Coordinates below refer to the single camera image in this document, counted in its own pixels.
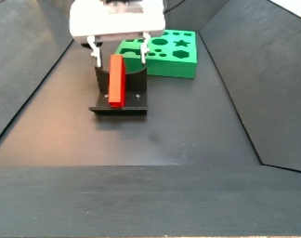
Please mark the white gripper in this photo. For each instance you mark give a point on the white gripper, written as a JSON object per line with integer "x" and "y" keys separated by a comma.
{"x": 113, "y": 20}

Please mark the red double-square block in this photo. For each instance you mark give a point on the red double-square block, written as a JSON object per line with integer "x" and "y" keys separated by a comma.
{"x": 117, "y": 82}

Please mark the green shape-sorter board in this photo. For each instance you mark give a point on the green shape-sorter board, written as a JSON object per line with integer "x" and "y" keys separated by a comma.
{"x": 171, "y": 57}

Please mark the black curved stand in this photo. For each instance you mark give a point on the black curved stand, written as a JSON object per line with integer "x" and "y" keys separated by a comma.
{"x": 135, "y": 104}

